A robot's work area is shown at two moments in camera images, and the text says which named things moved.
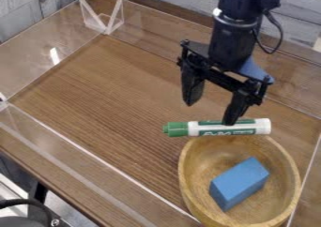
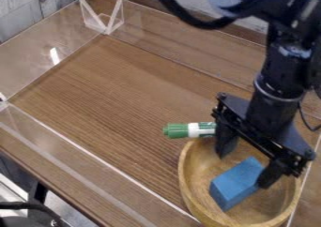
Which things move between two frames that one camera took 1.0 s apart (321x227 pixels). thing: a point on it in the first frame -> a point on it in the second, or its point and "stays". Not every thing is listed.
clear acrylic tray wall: [79, 176] stays
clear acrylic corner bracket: [106, 22] stays
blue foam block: [239, 183] stays
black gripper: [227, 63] -> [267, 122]
